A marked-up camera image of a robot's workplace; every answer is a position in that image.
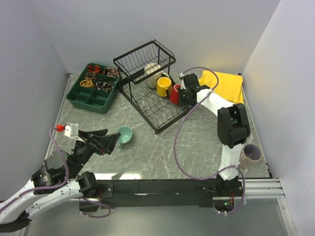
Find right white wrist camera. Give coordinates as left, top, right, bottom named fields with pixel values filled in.
left=179, top=73, right=187, bottom=89

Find mint green cup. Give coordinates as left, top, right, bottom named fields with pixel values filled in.
left=117, top=126, right=132, bottom=148

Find yellow hair ties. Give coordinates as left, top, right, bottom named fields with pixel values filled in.
left=80, top=79, right=96, bottom=89

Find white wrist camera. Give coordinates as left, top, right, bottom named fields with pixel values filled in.
left=56, top=122, right=83, bottom=142
left=179, top=73, right=187, bottom=89

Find yellow enamel mug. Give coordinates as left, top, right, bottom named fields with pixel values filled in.
left=157, top=77, right=172, bottom=97

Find black wire dish rack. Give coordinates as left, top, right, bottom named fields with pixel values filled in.
left=113, top=39, right=191, bottom=134

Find green compartment tray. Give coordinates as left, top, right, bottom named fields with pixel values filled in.
left=66, top=63, right=120, bottom=114

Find black base bar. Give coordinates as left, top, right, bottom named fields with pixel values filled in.
left=84, top=178, right=243, bottom=208

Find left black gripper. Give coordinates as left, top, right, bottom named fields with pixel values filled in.
left=68, top=129, right=121, bottom=178

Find red enamel mug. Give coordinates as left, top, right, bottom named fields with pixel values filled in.
left=169, top=84, right=181, bottom=105

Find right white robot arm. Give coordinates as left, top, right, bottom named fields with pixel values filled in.
left=178, top=73, right=251, bottom=196

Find folded yellow cloth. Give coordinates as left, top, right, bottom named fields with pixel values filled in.
left=199, top=70, right=244, bottom=104

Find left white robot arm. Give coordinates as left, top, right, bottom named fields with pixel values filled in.
left=0, top=125, right=121, bottom=233

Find floral pink scrunchie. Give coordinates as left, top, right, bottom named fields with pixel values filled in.
left=102, top=67, right=120, bottom=77

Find floral white green-inside mug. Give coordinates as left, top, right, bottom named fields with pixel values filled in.
left=144, top=63, right=170, bottom=89

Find pink purple-inside mug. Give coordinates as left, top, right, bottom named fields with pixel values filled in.
left=240, top=144, right=262, bottom=168

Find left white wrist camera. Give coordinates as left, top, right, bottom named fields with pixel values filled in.
left=56, top=122, right=83, bottom=142

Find black floral scrunchie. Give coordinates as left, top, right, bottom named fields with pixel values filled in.
left=95, top=81, right=115, bottom=92

